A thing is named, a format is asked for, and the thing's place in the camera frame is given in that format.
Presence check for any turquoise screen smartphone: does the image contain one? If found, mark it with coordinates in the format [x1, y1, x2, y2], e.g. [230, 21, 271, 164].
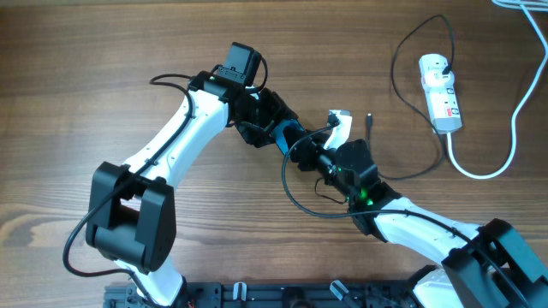
[271, 119, 306, 155]

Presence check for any white power strip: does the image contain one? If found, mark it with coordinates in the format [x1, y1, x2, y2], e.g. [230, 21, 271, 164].
[419, 54, 462, 134]

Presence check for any black camera cable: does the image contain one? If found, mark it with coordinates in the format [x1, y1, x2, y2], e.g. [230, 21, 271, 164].
[62, 73, 198, 305]
[281, 123, 532, 308]

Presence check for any black right camera cable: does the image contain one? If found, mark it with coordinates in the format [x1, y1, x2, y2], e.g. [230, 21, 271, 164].
[281, 123, 532, 308]

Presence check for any black left camera cable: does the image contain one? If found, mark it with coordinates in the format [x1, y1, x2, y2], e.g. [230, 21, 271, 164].
[62, 73, 198, 305]

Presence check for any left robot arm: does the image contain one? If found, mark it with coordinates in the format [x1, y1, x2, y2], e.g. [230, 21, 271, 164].
[80, 43, 300, 307]

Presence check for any white USB charger plug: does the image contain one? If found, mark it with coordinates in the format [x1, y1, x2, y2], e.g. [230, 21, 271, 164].
[421, 69, 454, 92]

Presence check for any white power strip cord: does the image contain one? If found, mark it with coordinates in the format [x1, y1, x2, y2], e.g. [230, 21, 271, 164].
[444, 0, 548, 181]

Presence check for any black USB charging cable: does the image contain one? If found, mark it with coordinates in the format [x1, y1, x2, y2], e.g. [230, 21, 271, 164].
[366, 14, 456, 181]

